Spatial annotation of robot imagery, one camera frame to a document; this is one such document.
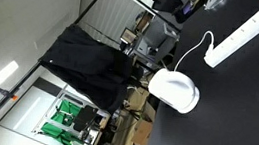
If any white rounded plastic housing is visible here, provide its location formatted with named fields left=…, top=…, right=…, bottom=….
left=145, top=66, right=204, bottom=117

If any black office chair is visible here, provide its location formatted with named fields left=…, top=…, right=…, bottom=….
left=146, top=0, right=180, bottom=15

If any long black frame pole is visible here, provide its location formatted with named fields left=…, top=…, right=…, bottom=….
left=0, top=0, right=113, bottom=145

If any white corrugated wall panel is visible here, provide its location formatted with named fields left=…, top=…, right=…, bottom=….
left=76, top=0, right=160, bottom=54

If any green cloth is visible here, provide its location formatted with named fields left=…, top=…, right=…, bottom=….
left=39, top=96, right=91, bottom=145

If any black backdrop cloth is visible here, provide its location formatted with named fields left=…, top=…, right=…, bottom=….
left=33, top=19, right=150, bottom=118

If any aluminium frame rack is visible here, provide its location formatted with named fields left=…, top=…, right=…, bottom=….
left=29, top=80, right=115, bottom=145

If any brown cardboard box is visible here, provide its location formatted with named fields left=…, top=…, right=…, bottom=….
left=130, top=118, right=154, bottom=145

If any black clamp with orange tip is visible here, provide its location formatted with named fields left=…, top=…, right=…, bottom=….
left=0, top=86, right=20, bottom=102

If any clear plastic container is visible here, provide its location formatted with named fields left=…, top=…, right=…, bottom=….
left=203, top=0, right=229, bottom=13

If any grey machine cabinet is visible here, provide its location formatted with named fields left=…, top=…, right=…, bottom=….
left=132, top=12, right=182, bottom=67

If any white power strip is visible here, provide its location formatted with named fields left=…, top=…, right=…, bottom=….
left=202, top=0, right=259, bottom=74

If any white power cable with plug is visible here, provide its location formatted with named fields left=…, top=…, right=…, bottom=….
left=173, top=26, right=218, bottom=77

